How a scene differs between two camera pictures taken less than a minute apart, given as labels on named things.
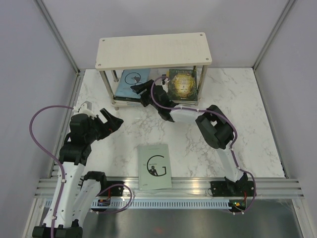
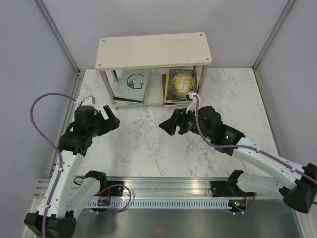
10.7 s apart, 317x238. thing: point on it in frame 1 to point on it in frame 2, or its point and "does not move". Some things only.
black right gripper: x=138 y=88 to x=178 y=118
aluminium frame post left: x=58 y=35 does not move
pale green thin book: x=153 y=166 to x=132 y=85
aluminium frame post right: x=289 y=4 does not move
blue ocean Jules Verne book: x=127 y=102 does not move
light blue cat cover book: x=130 y=78 to x=121 y=101
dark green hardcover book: x=183 y=85 does not move
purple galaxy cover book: x=185 y=102 does not move
